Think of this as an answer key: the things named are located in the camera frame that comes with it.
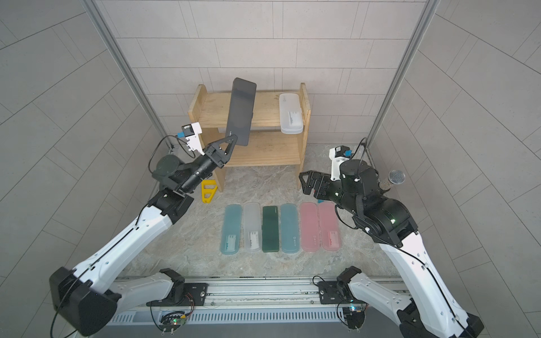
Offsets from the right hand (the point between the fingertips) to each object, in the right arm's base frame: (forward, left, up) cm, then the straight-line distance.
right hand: (308, 177), depth 61 cm
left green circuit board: (-29, +45, -33) cm, 63 cm away
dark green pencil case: (0, +14, -34) cm, 36 cm away
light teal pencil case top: (+1, +30, -35) cm, 46 cm away
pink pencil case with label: (+2, -11, -36) cm, 38 cm away
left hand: (+9, +19, +9) cm, 23 cm away
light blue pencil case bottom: (0, +6, -35) cm, 35 cm away
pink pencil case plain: (+6, -4, -36) cm, 37 cm away
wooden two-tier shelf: (+28, +13, -14) cm, 33 cm away
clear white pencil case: (+1, +21, -34) cm, 40 cm away
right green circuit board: (-31, -13, -37) cm, 50 cm away
